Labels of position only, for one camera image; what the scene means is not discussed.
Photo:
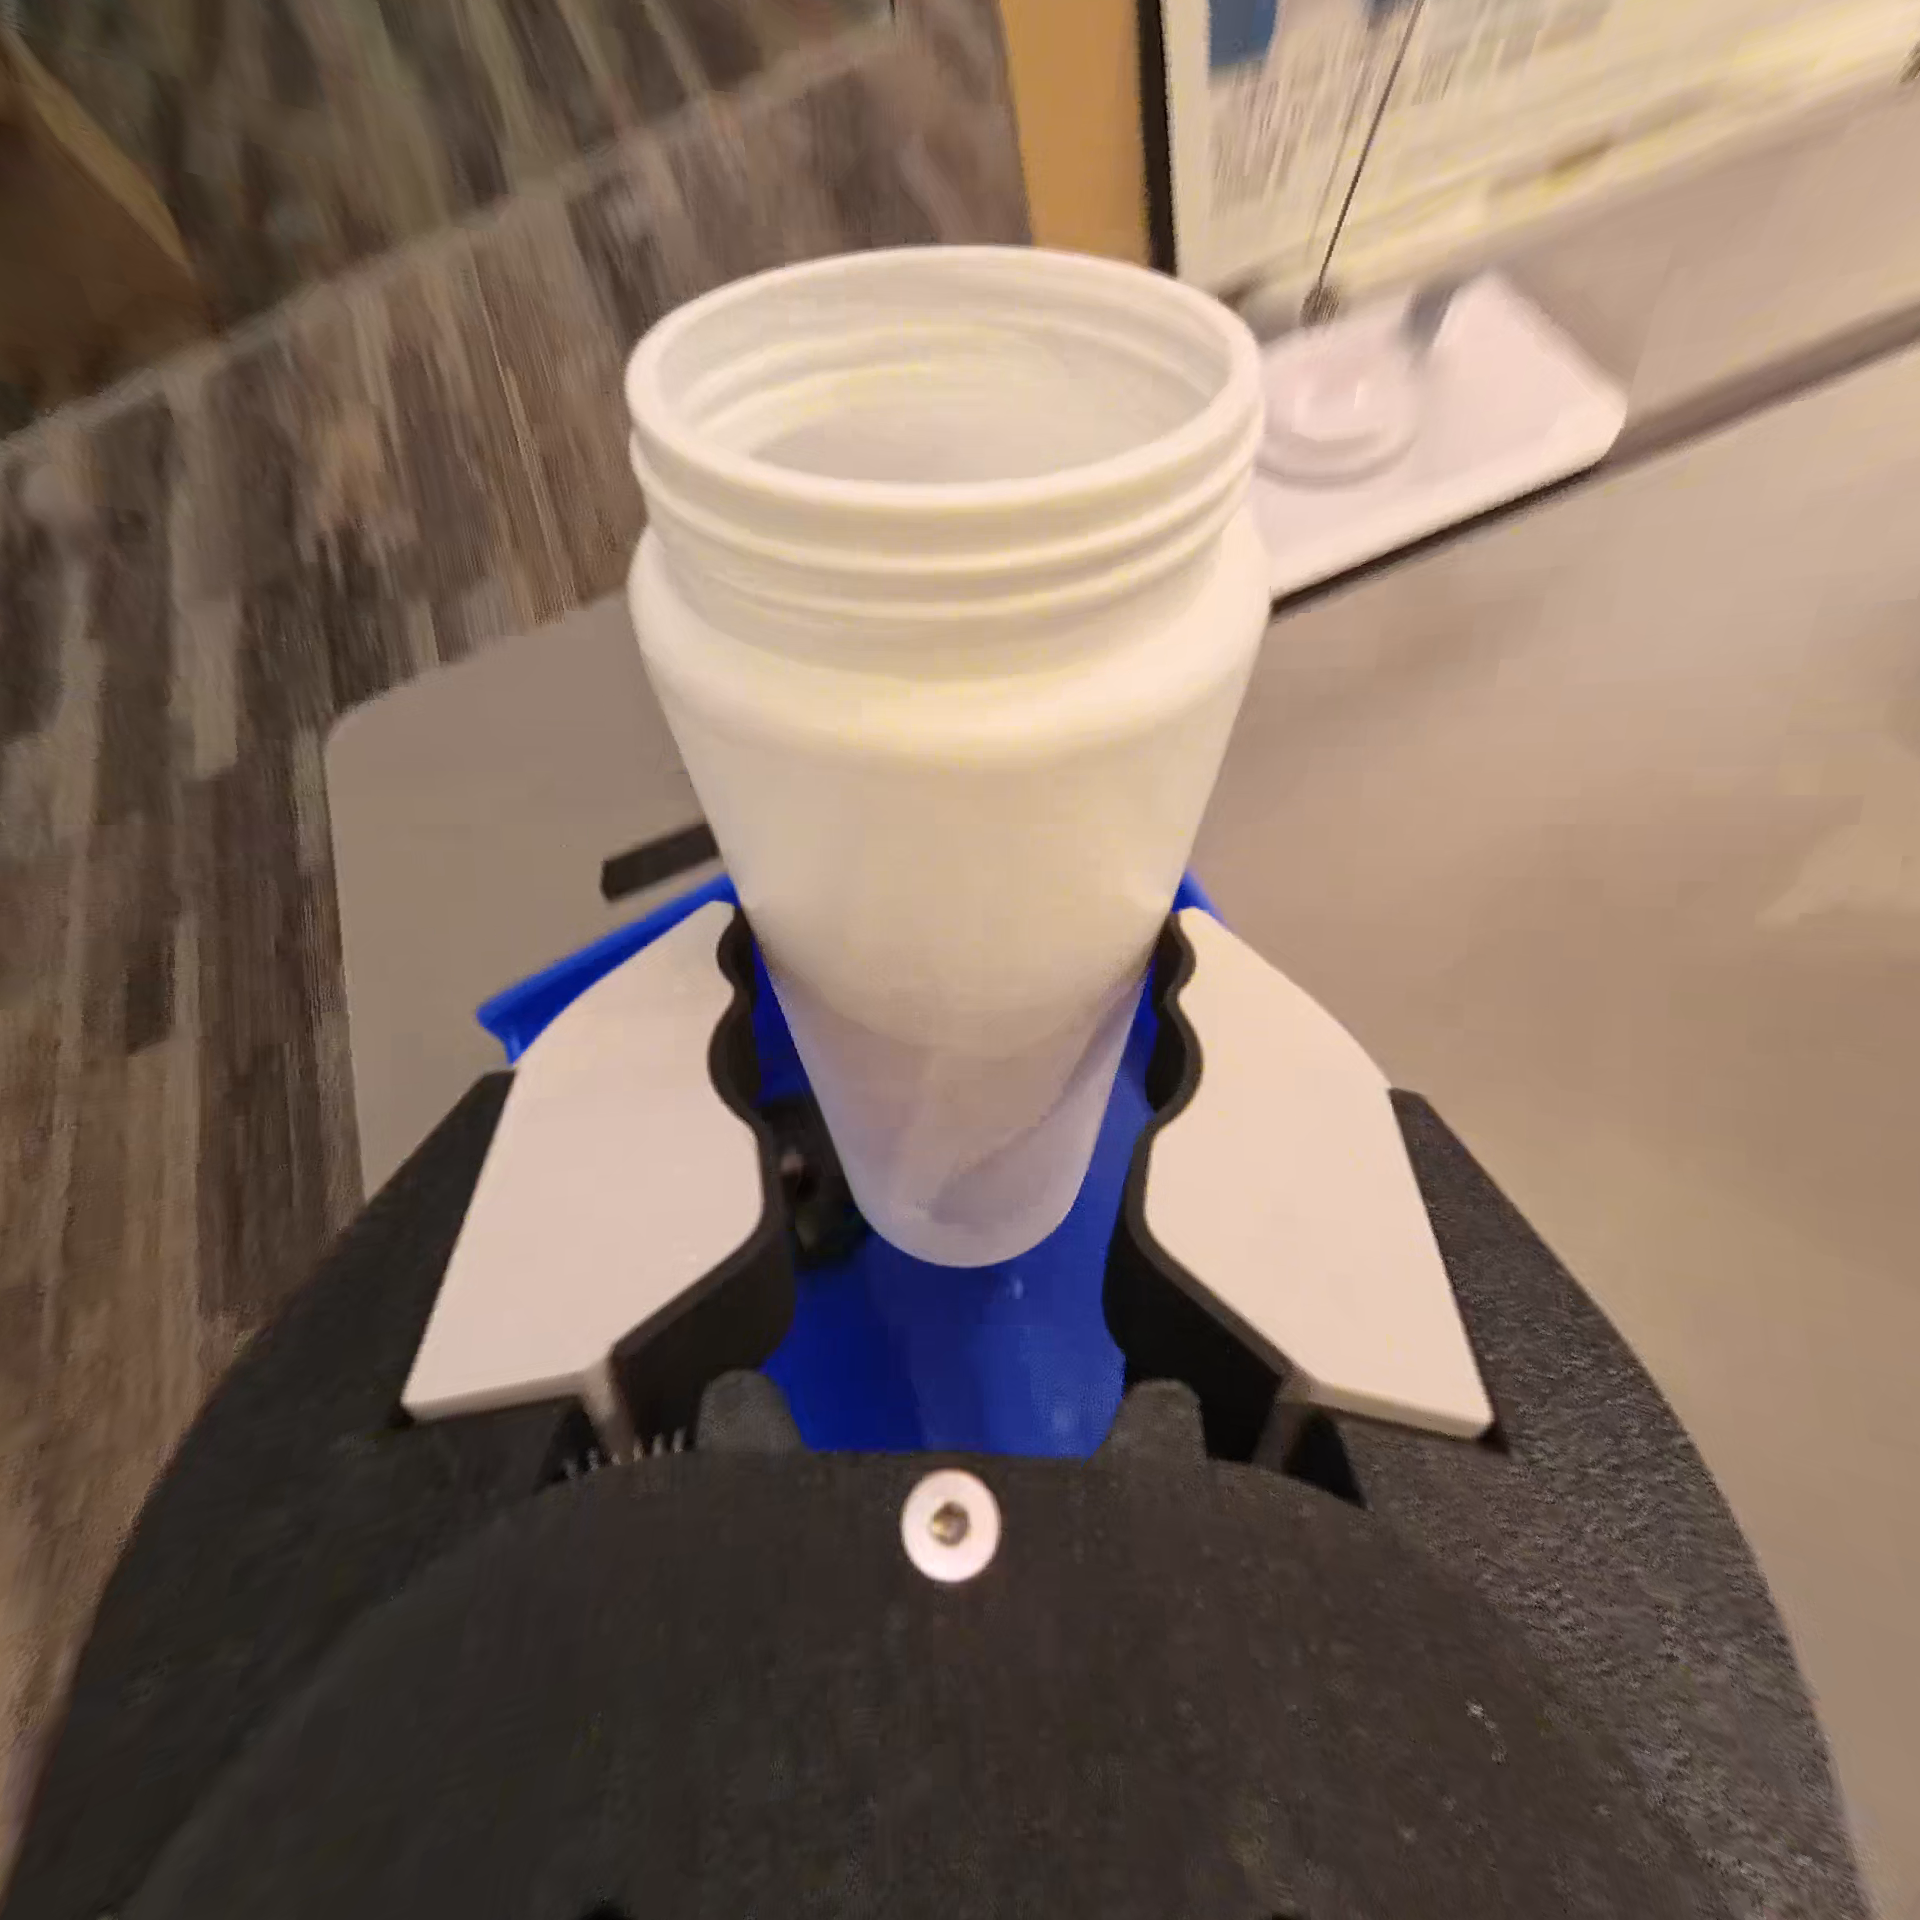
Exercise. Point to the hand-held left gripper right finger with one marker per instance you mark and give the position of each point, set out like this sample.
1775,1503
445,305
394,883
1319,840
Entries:
1289,1213

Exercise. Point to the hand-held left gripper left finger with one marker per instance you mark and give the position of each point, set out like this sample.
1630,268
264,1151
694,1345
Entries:
600,1200

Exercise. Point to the blue plastic storage bin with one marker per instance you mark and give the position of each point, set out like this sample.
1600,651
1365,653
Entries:
930,1348

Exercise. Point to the white plastic bottle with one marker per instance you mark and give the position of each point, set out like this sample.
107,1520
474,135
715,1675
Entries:
930,749

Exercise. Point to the instruction sheet on stand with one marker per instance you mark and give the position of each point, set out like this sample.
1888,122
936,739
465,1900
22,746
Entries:
1501,404

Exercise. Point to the wooden cabinet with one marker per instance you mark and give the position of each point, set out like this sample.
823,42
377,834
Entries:
77,253

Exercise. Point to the printed instruction sheet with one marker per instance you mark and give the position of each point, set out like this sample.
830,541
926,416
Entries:
1501,89

